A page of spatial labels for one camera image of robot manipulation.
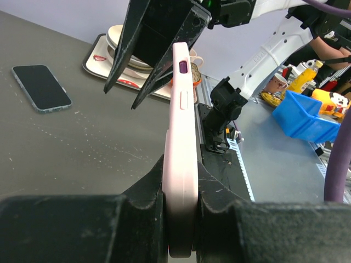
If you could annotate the pink mug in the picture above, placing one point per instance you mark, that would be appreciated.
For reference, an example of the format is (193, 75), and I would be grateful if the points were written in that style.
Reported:
(194, 58)

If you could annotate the light blue cable duct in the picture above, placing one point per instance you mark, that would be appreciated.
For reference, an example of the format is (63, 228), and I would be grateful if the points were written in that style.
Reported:
(235, 147)

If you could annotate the white tray with strawberries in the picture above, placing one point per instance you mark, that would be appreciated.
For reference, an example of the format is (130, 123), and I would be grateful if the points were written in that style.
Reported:
(98, 62)

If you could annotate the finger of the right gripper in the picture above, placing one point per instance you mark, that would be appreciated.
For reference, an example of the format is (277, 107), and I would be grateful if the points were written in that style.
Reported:
(135, 32)
(165, 23)

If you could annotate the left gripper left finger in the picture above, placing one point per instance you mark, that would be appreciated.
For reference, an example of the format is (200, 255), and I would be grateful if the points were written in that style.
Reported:
(129, 227)

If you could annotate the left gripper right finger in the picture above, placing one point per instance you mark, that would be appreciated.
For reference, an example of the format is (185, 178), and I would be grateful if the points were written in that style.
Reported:
(230, 229)

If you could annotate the blue plastic bin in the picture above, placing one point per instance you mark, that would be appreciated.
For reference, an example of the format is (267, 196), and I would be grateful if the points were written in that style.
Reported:
(298, 117)

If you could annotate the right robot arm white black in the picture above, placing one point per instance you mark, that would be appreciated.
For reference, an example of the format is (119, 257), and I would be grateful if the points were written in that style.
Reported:
(305, 20)

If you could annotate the dark phone blue edge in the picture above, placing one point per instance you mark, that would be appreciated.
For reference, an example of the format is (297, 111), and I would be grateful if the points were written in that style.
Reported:
(42, 88)

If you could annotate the yellow bottle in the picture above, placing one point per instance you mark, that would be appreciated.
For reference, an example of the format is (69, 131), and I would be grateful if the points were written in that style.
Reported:
(305, 73)

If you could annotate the orange patterned bowl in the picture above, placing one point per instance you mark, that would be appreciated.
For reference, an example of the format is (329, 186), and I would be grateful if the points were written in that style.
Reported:
(196, 75)

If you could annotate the pink white plate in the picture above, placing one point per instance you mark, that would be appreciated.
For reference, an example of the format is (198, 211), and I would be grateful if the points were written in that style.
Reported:
(136, 67)

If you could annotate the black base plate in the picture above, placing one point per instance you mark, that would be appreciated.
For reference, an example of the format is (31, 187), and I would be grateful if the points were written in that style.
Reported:
(217, 157)

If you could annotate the mickey mouse plush toy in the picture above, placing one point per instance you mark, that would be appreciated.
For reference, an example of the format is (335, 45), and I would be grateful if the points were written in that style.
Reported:
(333, 104)

